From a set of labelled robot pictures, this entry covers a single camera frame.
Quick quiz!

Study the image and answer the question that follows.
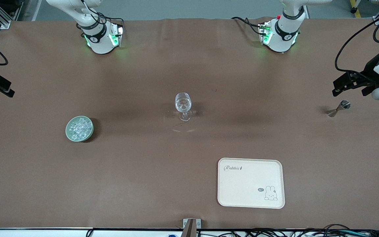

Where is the steel double jigger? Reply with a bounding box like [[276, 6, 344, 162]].
[[327, 100, 351, 118]]

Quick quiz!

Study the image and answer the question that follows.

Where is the heap of clear ice cubes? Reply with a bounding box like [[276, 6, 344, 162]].
[[69, 117, 91, 141]]

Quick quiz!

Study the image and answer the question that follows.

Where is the clear wine glass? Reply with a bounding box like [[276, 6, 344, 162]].
[[175, 92, 192, 122]]

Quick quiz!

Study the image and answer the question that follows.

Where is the green round bowl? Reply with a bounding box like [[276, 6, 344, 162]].
[[65, 116, 94, 142]]

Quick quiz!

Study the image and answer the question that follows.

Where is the metal base connector plate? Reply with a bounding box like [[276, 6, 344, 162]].
[[110, 26, 123, 47], [258, 22, 273, 45]]

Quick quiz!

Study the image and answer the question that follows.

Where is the cream rabbit print tray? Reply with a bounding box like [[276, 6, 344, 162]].
[[217, 158, 286, 209]]

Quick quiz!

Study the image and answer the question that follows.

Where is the brown table mat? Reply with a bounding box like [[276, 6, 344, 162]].
[[0, 17, 379, 230]]

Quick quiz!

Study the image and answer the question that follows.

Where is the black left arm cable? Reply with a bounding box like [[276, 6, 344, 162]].
[[335, 0, 379, 73]]

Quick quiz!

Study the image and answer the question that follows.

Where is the black base cable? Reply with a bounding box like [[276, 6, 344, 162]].
[[232, 16, 265, 35], [76, 0, 125, 33]]

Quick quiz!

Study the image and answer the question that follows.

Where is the black cable bundle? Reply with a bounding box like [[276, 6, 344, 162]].
[[222, 224, 379, 237]]

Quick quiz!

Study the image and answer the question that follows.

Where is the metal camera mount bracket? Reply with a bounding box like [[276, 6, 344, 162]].
[[183, 218, 202, 237]]

